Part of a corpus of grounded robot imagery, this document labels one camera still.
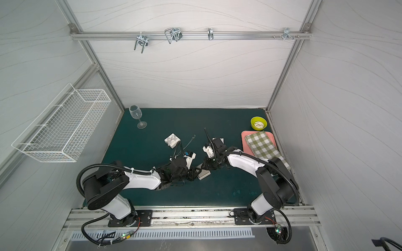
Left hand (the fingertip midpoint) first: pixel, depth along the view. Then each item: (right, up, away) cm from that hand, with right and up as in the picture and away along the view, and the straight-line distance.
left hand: (201, 171), depth 84 cm
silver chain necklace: (-6, +17, +20) cm, 27 cm away
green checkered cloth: (+39, +12, +15) cm, 44 cm away
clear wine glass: (-44, +33, +18) cm, 58 cm away
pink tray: (+28, +11, +14) cm, 33 cm away
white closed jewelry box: (-19, +16, +14) cm, 29 cm away
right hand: (+1, +2, +2) cm, 3 cm away
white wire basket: (-62, +22, -16) cm, 68 cm away
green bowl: (+40, +26, +23) cm, 53 cm away
